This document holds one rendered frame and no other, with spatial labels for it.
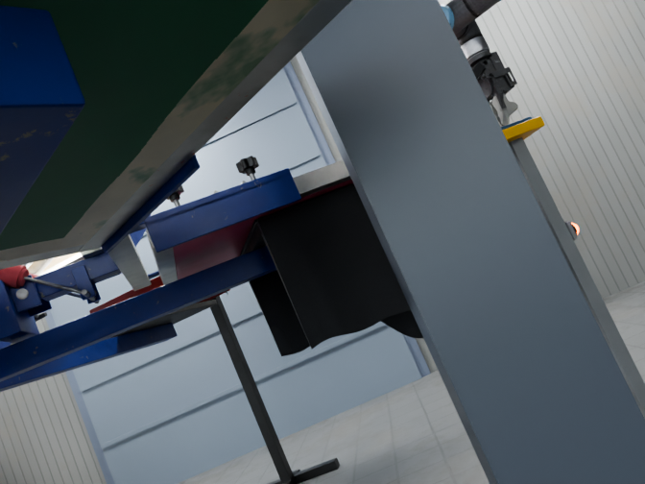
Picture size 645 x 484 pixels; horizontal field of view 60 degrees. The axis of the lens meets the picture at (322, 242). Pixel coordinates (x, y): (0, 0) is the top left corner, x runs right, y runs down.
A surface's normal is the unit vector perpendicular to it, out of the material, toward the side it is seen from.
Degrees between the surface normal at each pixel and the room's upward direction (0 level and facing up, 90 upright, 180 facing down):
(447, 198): 90
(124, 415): 90
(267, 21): 180
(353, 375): 90
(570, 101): 90
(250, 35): 180
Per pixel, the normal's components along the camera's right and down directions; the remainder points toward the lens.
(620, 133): -0.09, -0.08
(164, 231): 0.22, -0.22
